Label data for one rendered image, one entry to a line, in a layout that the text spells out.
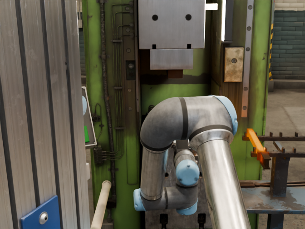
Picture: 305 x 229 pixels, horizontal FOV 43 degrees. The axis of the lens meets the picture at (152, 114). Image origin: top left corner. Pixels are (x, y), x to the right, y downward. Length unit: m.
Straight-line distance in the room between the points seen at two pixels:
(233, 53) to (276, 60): 5.88
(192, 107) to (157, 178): 0.29
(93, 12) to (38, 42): 1.40
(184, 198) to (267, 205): 0.59
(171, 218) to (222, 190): 1.10
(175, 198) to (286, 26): 6.65
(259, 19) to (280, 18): 5.76
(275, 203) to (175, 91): 0.89
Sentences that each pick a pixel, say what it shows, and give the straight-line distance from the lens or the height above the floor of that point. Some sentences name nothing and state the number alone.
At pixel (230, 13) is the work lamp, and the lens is 1.91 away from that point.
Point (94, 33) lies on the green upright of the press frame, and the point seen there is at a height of 1.43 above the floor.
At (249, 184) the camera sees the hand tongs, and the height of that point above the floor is 0.71.
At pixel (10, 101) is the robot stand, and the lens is 0.51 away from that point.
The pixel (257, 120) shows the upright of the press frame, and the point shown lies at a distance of 2.08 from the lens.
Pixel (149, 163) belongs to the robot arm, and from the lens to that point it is 1.12.
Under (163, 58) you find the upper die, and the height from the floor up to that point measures 1.32.
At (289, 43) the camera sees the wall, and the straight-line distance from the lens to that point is 7.80.
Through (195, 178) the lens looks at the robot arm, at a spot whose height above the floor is 1.01.
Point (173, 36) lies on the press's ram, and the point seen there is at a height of 1.42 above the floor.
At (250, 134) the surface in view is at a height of 0.97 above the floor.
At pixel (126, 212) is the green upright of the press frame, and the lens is 2.21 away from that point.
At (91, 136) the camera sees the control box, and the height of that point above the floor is 0.99.
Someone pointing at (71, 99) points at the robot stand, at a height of 1.41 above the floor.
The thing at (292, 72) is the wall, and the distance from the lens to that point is 7.89.
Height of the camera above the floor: 1.55
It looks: 16 degrees down
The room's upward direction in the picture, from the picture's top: 1 degrees counter-clockwise
